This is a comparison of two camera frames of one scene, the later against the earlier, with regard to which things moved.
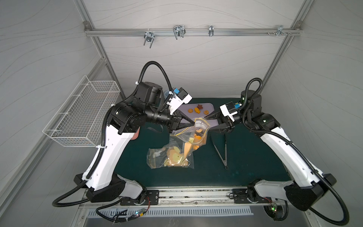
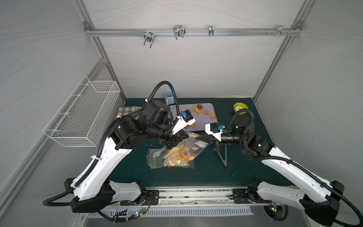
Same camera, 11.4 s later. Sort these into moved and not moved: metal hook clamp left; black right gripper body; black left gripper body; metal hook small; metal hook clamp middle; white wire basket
Moved: black right gripper body; black left gripper body
Not moved: metal hook clamp middle; metal hook clamp left; white wire basket; metal hook small
